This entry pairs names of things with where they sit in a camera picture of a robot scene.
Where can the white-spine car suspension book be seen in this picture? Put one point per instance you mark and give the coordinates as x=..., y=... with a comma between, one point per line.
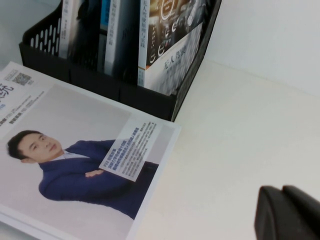
x=66, y=30

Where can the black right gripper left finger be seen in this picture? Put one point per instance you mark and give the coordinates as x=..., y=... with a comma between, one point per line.
x=277, y=220

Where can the blue mechanical design book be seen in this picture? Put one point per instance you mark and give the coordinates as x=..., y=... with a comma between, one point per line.
x=130, y=50

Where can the black mesh book stand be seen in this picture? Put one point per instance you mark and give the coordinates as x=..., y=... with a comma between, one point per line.
x=100, y=85

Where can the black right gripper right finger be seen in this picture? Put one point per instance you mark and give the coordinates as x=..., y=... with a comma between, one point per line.
x=308, y=205

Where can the white autonomous driving book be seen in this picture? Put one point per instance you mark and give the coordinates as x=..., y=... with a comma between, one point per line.
x=170, y=50

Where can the dark grey book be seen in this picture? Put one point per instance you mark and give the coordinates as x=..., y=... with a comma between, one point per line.
x=102, y=55

